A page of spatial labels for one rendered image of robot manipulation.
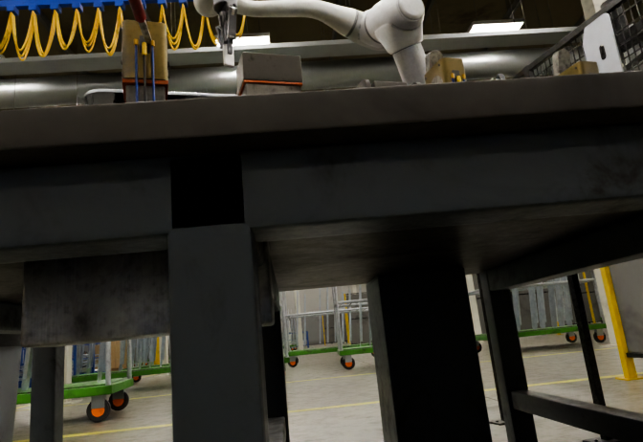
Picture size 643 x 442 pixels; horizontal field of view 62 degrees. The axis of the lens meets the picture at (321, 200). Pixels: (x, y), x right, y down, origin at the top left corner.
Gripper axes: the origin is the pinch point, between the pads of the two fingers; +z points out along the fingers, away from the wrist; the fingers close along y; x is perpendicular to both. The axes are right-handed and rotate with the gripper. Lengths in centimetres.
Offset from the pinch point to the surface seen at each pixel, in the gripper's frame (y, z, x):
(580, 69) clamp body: 73, 31, 57
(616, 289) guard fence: -81, 75, 315
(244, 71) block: 52, 35, -19
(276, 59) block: 53, 32, -12
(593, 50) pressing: 57, 9, 97
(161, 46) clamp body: 51, 32, -34
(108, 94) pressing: 31, 34, -40
